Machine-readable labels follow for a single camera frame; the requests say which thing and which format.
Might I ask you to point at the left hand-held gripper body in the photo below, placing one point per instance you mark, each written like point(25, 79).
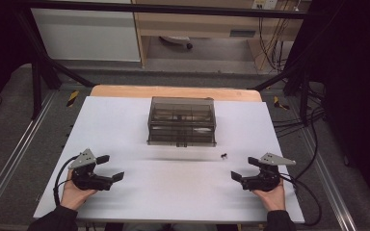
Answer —
point(85, 179)

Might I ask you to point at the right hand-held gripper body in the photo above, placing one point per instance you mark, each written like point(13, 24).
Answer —
point(265, 179)

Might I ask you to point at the small black part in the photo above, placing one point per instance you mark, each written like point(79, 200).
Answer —
point(224, 156)

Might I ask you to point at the smoky clear compartment box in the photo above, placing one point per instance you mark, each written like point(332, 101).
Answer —
point(181, 122)

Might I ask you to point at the person's right hand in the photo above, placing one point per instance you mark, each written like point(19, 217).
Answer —
point(273, 197)

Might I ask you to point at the person's left hand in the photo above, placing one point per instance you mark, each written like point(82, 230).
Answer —
point(72, 195)

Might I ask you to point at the white board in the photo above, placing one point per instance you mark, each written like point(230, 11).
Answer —
point(173, 186)

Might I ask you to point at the yellow black floor tape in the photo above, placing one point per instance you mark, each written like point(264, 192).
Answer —
point(280, 103)
point(72, 98)

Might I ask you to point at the wooden table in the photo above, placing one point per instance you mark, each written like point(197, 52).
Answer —
point(125, 91)

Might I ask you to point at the white cabinet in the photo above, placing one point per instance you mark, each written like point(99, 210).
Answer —
point(86, 35)

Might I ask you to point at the chair base with caster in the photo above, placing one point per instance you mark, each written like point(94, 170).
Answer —
point(176, 40)

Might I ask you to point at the wooden desk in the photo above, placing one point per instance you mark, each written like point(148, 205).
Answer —
point(205, 24)

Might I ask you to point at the aluminium floor rail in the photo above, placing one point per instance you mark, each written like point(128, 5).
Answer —
point(16, 150)
point(329, 179)

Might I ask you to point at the black frame stand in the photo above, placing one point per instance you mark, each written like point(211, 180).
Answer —
point(302, 83)
point(38, 80)

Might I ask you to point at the wall power outlet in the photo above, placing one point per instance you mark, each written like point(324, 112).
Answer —
point(265, 4)

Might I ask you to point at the black frame crossbar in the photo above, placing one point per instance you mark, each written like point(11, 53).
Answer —
point(173, 9)

